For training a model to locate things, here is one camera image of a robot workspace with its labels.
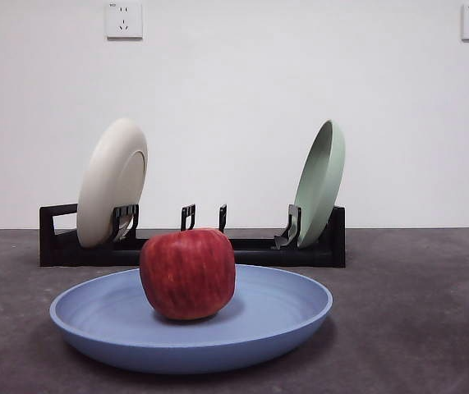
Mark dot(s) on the red apple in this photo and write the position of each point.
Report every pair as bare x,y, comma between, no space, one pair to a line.
187,275

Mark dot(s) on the green plate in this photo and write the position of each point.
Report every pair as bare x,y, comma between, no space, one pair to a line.
320,184

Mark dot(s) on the white plate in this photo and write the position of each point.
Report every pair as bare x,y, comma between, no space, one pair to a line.
102,184

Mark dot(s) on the blue plate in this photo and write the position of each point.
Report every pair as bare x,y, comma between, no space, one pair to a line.
94,328

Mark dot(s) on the black plate rack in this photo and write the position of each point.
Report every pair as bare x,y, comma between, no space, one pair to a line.
94,256

